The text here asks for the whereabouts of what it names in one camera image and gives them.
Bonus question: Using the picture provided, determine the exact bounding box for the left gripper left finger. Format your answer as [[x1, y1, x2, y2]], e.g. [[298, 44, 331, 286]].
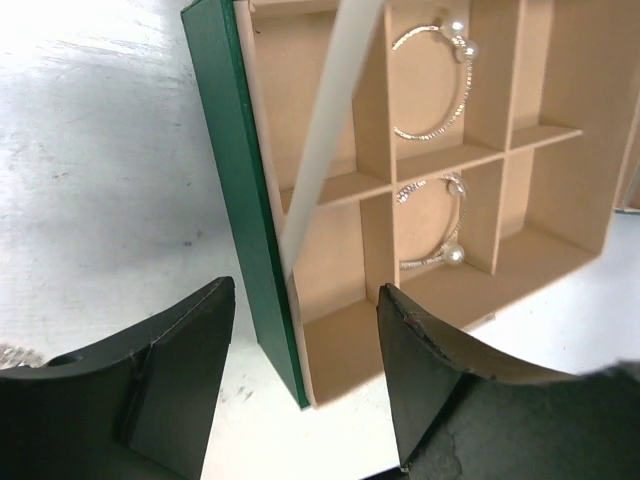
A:
[[1, 277, 235, 479]]

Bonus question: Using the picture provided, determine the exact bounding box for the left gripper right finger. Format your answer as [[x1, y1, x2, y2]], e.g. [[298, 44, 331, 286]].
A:
[[377, 284, 639, 479]]

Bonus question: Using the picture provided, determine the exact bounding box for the silver pearl bangle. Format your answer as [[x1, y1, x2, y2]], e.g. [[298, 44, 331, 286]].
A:
[[391, 16, 478, 142], [396, 172, 468, 271]]

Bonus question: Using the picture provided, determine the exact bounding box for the green jewelry box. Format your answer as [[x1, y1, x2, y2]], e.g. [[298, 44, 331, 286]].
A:
[[181, 1, 639, 407]]

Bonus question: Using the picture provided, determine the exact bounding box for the white ribbon lid stay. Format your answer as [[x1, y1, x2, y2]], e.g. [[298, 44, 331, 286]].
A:
[[279, 1, 384, 279]]

